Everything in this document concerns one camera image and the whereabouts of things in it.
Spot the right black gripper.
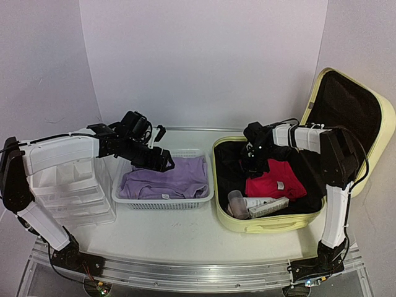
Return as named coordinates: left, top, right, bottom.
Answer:
left=240, top=145, right=274, bottom=180

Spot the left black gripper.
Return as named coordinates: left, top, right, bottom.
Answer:
left=121, top=138, right=175, bottom=173

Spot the lilac shirt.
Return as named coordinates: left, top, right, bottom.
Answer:
left=119, top=155, right=209, bottom=200

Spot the white perforated plastic basket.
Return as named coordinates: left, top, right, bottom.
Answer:
left=111, top=148, right=214, bottom=210

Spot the red shirt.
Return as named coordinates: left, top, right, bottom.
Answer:
left=245, top=159, right=307, bottom=200

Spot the pale yellow hard-shell suitcase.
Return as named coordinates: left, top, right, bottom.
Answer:
left=212, top=68, right=395, bottom=233

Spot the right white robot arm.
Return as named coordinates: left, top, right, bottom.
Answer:
left=242, top=122, right=363, bottom=274

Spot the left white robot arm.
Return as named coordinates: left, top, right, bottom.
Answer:
left=1, top=111, right=174, bottom=270

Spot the white lotion tube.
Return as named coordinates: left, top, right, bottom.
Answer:
left=243, top=197, right=276, bottom=210

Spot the clear plastic bottle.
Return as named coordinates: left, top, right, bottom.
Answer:
left=228, top=190, right=249, bottom=220

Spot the white toothpaste box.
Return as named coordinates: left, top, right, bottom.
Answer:
left=248, top=197, right=290, bottom=218

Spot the white plastic drawer organizer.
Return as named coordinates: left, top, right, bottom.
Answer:
left=28, top=158, right=116, bottom=229

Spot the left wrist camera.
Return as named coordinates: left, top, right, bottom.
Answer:
left=146, top=125, right=166, bottom=149

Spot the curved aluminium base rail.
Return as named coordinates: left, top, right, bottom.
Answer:
left=17, top=239, right=373, bottom=296

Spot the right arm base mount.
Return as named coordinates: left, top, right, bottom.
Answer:
left=288, top=239, right=348, bottom=284

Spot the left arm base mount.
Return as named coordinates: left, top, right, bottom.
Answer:
left=50, top=235, right=105, bottom=277

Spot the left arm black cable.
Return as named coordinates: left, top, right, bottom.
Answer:
left=0, top=129, right=106, bottom=279

